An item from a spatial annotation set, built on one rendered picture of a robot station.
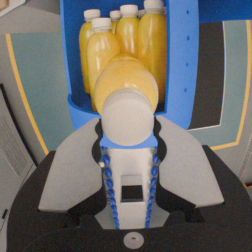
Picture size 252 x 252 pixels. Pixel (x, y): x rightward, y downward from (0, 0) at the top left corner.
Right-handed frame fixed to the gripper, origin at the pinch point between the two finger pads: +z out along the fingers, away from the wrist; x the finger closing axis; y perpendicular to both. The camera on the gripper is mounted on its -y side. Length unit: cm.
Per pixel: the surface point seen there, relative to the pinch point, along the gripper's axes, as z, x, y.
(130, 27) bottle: 24.3, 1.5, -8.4
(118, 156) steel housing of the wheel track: 41, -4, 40
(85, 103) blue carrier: 30.0, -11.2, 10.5
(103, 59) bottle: 20.0, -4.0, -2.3
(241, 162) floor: 133, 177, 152
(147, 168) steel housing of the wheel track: 41, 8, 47
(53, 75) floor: 134, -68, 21
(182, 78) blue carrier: 12.9, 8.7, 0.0
